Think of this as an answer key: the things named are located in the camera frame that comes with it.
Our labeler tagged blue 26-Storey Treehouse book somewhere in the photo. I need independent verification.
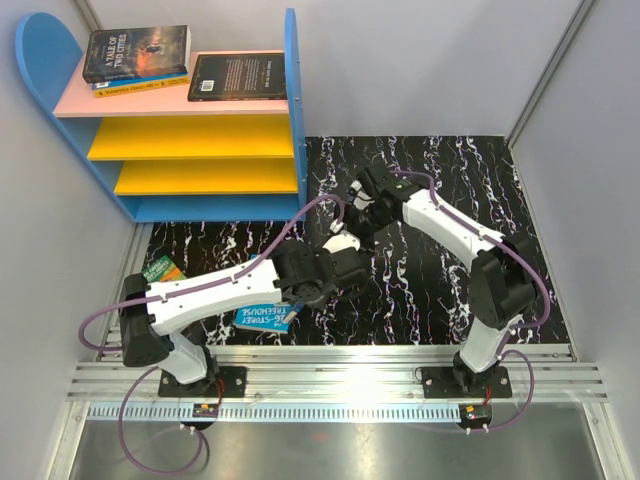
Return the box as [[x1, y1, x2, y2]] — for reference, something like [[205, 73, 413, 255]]
[[233, 303, 299, 334]]

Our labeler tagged green 104-Storey Treehouse book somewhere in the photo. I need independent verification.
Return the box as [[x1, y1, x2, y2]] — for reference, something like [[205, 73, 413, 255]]
[[142, 255, 186, 283]]

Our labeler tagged dark Three Days To See book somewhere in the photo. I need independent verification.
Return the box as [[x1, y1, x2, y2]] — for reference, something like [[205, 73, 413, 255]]
[[187, 53, 287, 102]]

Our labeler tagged blue treehouse paperback book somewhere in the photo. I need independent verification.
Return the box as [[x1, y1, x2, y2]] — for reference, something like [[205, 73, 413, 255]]
[[91, 74, 190, 98]]

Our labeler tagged dark Tale Of Two Cities book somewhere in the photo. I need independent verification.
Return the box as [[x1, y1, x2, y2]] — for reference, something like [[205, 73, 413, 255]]
[[82, 25, 191, 83]]

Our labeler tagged blue Animal Farm book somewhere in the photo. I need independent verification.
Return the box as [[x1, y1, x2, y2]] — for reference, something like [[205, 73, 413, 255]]
[[282, 302, 305, 324]]

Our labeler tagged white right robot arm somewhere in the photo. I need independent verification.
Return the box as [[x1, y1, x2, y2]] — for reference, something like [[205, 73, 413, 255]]
[[342, 163, 550, 397]]

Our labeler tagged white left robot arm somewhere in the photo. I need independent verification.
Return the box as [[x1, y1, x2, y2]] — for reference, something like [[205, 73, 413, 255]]
[[118, 234, 368, 397]]

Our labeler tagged black marble pattern mat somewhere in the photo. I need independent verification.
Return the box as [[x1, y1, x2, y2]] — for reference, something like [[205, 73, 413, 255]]
[[124, 134, 571, 347]]

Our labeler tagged colourful wooden bookshelf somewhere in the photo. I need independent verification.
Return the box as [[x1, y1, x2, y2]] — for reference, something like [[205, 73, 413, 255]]
[[15, 9, 308, 223]]

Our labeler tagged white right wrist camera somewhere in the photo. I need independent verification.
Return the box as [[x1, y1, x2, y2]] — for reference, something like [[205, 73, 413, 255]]
[[348, 180, 372, 211]]

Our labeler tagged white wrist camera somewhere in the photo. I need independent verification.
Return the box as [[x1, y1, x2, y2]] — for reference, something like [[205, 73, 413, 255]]
[[348, 180, 372, 211], [322, 219, 361, 254]]

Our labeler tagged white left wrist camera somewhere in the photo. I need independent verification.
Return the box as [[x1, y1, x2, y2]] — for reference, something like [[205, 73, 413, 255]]
[[322, 219, 361, 254]]

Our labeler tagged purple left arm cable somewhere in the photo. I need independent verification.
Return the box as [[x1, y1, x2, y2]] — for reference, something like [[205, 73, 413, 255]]
[[78, 194, 349, 474]]

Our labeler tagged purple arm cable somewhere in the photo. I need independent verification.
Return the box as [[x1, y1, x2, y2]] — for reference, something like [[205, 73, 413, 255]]
[[389, 169, 554, 434], [78, 194, 349, 474]]

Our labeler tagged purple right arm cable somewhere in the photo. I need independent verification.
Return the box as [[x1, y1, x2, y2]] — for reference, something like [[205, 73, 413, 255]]
[[389, 169, 554, 434]]

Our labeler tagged aluminium mounting rail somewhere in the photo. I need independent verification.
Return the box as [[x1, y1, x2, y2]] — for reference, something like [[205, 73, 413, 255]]
[[67, 342, 611, 407]]

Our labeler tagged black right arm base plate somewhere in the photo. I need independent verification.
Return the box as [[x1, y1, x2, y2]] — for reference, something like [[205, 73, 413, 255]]
[[420, 366, 513, 400]]

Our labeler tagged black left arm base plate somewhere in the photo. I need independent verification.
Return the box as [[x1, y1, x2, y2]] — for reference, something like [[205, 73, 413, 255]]
[[158, 366, 248, 399]]

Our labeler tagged white slotted cable duct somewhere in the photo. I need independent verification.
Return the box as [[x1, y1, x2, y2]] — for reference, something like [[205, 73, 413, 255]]
[[87, 402, 460, 423]]

